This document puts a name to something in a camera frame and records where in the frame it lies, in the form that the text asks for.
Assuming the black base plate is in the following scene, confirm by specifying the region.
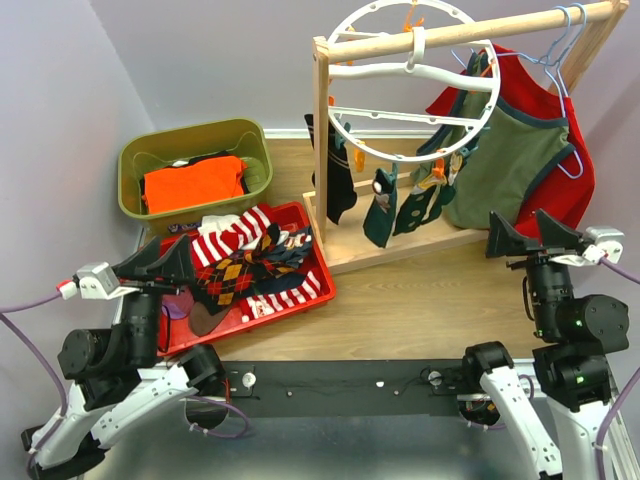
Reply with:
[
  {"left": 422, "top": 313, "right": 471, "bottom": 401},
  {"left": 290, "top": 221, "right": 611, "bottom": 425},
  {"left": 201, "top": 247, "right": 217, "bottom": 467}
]
[{"left": 224, "top": 359, "right": 478, "bottom": 418}]

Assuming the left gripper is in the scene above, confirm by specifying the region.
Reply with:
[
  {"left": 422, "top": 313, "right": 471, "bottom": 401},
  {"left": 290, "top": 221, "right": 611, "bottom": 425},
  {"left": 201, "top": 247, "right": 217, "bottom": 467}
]
[{"left": 110, "top": 234, "right": 196, "bottom": 367}]

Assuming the purple cable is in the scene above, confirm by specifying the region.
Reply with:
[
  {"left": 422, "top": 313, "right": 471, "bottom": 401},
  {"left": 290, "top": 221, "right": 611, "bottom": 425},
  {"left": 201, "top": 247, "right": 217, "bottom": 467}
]
[
  {"left": 594, "top": 257, "right": 640, "bottom": 480},
  {"left": 0, "top": 291, "right": 250, "bottom": 439}
]

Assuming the red shirt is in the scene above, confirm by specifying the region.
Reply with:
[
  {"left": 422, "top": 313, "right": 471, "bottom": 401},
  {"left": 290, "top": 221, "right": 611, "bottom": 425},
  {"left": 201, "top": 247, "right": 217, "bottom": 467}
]
[{"left": 424, "top": 45, "right": 595, "bottom": 237}]

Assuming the white round clip hanger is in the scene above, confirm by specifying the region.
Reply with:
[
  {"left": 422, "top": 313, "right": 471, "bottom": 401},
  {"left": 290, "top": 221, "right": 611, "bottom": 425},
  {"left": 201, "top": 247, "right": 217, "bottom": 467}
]
[{"left": 312, "top": 1, "right": 502, "bottom": 164}]

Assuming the argyle patterned sock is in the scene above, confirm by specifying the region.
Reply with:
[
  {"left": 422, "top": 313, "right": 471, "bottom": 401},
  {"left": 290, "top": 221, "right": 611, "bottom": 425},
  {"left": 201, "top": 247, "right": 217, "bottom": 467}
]
[{"left": 190, "top": 223, "right": 295, "bottom": 315}]

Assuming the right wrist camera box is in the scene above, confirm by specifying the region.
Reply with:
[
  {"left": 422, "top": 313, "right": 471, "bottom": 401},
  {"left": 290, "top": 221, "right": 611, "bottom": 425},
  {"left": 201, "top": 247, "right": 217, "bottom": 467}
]
[{"left": 551, "top": 226, "right": 625, "bottom": 267}]

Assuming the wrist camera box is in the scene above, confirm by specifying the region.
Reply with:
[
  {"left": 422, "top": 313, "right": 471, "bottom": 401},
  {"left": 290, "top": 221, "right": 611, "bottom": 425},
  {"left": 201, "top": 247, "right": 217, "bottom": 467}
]
[
  {"left": 551, "top": 226, "right": 625, "bottom": 267},
  {"left": 56, "top": 262, "right": 137, "bottom": 300}
]

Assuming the dark green sock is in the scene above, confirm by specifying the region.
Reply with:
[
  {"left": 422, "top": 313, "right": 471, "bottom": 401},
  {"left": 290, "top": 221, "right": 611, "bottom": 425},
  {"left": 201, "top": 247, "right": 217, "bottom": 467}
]
[{"left": 427, "top": 151, "right": 470, "bottom": 221}]

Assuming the blue wire hanger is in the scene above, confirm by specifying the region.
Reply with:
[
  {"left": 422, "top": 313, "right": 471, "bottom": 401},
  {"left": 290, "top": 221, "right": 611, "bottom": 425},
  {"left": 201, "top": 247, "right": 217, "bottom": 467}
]
[{"left": 449, "top": 2, "right": 588, "bottom": 178}]

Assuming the wooden clothes rack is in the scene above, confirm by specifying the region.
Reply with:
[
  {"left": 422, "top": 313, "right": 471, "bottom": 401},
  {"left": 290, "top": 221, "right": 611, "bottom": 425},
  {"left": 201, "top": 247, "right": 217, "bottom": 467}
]
[{"left": 303, "top": 1, "right": 629, "bottom": 274}]

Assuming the olive green plastic bin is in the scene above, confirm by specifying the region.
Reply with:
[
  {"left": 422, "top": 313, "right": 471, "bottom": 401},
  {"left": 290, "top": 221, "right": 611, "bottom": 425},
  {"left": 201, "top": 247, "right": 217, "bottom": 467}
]
[{"left": 117, "top": 118, "right": 274, "bottom": 236}]

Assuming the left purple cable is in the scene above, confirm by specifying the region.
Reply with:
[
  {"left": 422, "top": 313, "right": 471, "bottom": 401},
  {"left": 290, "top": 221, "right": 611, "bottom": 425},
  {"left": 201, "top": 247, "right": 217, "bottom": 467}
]
[{"left": 0, "top": 291, "right": 250, "bottom": 439}]

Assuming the orange clothes peg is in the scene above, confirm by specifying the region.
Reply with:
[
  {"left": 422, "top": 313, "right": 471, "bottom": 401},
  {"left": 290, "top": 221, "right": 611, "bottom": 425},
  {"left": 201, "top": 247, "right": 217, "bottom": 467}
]
[{"left": 431, "top": 158, "right": 446, "bottom": 182}]

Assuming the black striped sock pair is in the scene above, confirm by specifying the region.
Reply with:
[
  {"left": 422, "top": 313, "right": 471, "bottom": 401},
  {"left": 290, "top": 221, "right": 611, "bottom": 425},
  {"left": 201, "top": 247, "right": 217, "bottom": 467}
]
[{"left": 327, "top": 122, "right": 357, "bottom": 225}]

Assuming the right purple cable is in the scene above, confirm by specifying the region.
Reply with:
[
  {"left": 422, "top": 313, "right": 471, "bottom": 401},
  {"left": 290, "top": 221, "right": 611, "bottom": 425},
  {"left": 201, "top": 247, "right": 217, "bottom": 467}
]
[{"left": 594, "top": 257, "right": 640, "bottom": 480}]

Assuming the orange folded garment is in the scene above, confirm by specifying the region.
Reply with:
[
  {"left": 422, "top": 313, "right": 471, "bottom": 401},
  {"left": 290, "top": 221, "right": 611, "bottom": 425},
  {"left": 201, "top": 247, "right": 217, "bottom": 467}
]
[{"left": 141, "top": 155, "right": 248, "bottom": 214}]

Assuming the olive green shirt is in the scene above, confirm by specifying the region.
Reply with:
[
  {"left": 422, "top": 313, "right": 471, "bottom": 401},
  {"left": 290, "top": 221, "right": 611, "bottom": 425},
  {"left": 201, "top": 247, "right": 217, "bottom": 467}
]
[{"left": 414, "top": 47, "right": 576, "bottom": 231}]

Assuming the green reindeer christmas sock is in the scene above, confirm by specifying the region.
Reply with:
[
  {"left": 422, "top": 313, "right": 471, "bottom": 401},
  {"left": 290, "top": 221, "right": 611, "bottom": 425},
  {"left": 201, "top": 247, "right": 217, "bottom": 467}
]
[{"left": 363, "top": 168, "right": 397, "bottom": 248}]

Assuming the green sock yellow cuff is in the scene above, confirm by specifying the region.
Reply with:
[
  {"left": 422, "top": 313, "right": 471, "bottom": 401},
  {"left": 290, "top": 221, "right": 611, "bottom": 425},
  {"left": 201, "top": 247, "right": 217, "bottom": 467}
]
[{"left": 393, "top": 173, "right": 441, "bottom": 236}]

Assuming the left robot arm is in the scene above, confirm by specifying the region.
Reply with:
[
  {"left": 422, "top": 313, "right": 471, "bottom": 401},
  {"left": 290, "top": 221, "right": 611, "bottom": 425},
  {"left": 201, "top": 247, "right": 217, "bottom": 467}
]
[{"left": 22, "top": 235, "right": 225, "bottom": 479}]

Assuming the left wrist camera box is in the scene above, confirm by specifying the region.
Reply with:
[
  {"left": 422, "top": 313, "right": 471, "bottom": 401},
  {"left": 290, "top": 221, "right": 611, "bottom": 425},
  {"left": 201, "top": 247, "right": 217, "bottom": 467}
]
[{"left": 56, "top": 262, "right": 137, "bottom": 300}]

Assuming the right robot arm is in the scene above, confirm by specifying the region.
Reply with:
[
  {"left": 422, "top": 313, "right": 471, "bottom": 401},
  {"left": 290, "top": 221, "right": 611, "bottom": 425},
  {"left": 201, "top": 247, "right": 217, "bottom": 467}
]
[{"left": 459, "top": 209, "right": 629, "bottom": 479}]

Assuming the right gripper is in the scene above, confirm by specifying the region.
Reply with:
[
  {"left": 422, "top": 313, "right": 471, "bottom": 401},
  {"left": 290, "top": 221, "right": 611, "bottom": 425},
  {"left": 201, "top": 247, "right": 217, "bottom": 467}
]
[{"left": 486, "top": 206, "right": 585, "bottom": 335}]

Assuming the red white striped santa sock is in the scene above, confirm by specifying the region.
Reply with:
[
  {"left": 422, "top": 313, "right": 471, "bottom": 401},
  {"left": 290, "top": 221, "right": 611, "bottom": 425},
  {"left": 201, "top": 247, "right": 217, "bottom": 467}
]
[{"left": 239, "top": 269, "right": 322, "bottom": 323}]

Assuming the red plastic tray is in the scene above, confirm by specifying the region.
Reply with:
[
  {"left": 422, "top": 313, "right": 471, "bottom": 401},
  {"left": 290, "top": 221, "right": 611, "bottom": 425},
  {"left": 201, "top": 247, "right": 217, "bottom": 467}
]
[{"left": 158, "top": 202, "right": 335, "bottom": 355}]

